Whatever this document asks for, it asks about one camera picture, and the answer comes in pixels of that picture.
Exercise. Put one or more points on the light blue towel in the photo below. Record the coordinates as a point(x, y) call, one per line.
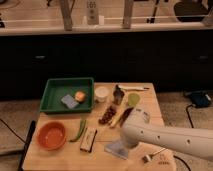
point(117, 149)

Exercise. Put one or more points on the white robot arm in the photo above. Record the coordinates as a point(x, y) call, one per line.
point(137, 128)

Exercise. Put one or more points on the dark purple bowl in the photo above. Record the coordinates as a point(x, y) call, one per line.
point(125, 116)

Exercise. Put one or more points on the orange red bowl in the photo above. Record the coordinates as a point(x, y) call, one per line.
point(51, 136)

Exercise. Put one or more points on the white cup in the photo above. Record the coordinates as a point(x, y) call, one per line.
point(101, 94)

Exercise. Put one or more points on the metal cup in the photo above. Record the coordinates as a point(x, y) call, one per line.
point(118, 95)

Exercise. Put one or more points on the white knife with black tip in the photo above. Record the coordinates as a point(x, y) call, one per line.
point(133, 88)

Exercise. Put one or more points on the dark red grapes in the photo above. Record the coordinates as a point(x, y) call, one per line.
point(107, 116)

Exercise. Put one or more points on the orange fruit toy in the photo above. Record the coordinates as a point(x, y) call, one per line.
point(80, 96)

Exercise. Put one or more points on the pale wooden stick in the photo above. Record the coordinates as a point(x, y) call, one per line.
point(117, 116)

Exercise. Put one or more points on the green bean pod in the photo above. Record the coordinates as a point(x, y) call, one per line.
point(80, 131)

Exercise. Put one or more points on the green plastic tray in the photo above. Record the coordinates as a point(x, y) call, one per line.
point(57, 88)

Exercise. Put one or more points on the black white eraser block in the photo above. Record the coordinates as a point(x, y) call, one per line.
point(88, 139)

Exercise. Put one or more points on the blue black device on floor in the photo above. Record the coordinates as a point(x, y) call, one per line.
point(200, 99)

